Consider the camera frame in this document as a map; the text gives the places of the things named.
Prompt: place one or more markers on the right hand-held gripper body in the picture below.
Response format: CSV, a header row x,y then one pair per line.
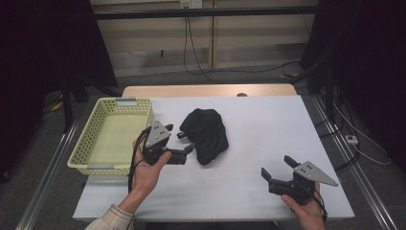
x,y
314,174

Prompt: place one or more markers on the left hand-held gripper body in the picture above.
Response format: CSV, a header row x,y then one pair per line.
x,y
158,134

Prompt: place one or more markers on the black cloth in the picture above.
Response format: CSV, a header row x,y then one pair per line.
x,y
207,134

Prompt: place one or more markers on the pale yellow perforated plastic basket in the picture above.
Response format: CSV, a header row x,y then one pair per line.
x,y
111,137

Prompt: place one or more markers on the person's right hand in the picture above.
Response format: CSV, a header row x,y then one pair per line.
x,y
309,215

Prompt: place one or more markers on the person's left hand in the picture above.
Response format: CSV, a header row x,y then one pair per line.
x,y
146,179

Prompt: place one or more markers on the black metal stand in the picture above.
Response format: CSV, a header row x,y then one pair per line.
x,y
67,102

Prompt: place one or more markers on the black horizontal metal bar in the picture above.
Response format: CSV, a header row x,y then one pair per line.
x,y
204,13

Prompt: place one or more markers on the black curtain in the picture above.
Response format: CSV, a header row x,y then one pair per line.
x,y
38,64
367,64

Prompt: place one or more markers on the metal floor rail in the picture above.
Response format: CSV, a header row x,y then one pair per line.
x,y
357,172
44,182

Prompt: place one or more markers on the white wall socket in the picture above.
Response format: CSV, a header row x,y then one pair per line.
x,y
191,3

